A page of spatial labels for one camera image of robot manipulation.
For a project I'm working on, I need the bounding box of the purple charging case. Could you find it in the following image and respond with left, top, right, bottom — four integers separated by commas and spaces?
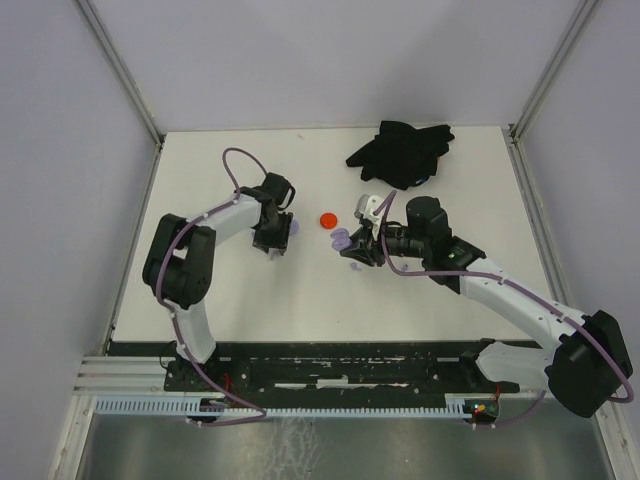
289, 219, 299, 236
330, 228, 351, 252

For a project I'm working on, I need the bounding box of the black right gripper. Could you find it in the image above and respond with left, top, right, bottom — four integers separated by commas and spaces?
340, 217, 429, 267

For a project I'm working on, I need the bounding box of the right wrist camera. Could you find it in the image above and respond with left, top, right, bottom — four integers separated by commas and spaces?
354, 194, 387, 235

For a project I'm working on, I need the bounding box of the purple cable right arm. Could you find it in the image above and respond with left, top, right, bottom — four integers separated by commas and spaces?
374, 191, 635, 430

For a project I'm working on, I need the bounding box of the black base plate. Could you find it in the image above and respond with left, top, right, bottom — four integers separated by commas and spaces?
164, 341, 520, 409

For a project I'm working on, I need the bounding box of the orange round charging case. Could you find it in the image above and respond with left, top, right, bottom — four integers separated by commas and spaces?
319, 212, 339, 230

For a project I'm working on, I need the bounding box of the aluminium frame rail left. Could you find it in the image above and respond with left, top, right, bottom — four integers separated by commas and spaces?
72, 0, 164, 145

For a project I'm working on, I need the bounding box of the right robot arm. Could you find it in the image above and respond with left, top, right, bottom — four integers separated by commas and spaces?
340, 194, 635, 418

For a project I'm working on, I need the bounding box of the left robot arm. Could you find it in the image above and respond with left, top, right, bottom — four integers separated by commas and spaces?
142, 172, 296, 390

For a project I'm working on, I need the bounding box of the aluminium frame rail right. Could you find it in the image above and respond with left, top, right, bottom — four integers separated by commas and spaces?
507, 0, 602, 146

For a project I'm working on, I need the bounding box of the black cloth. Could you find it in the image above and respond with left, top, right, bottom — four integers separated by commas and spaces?
345, 120, 455, 191

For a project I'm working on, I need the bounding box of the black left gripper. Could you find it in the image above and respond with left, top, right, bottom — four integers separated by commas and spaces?
252, 210, 292, 254

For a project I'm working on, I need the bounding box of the blue-white cable duct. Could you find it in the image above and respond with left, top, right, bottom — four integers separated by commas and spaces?
94, 392, 501, 417

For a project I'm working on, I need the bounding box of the aluminium frame rail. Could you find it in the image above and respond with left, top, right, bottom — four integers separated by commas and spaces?
507, 0, 602, 146
72, 0, 164, 145

